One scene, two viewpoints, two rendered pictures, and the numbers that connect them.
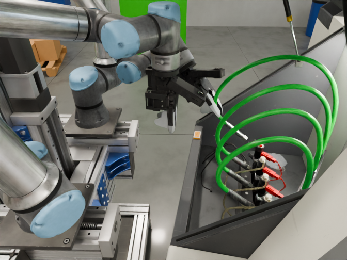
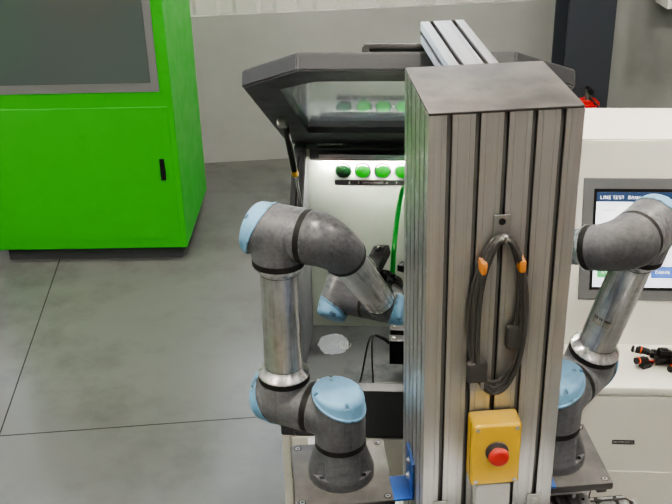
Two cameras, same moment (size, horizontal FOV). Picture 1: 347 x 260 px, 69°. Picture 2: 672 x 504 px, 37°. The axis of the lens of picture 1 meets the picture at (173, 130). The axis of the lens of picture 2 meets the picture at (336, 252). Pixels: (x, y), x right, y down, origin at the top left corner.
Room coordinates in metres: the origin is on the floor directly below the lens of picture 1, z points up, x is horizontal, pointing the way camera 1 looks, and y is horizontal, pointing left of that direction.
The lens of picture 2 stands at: (1.14, 2.20, 2.54)
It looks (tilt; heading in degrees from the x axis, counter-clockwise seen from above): 27 degrees down; 265
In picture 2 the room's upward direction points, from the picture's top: 2 degrees counter-clockwise
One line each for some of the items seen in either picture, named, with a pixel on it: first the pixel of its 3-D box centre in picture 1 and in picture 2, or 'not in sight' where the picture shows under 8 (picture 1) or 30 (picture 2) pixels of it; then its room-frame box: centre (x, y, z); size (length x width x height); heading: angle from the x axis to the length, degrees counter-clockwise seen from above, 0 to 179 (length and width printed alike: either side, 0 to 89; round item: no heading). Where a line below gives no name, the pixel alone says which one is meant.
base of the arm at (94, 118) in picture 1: (90, 110); (340, 454); (0.97, 0.37, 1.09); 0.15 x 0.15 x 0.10
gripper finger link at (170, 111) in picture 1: (170, 111); not in sight; (0.62, 0.01, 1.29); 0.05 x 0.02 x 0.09; 169
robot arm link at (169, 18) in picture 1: (163, 28); not in sight; (0.64, 0.02, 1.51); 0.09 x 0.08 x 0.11; 135
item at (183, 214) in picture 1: (190, 181); (405, 410); (0.75, -0.07, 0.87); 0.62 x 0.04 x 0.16; 169
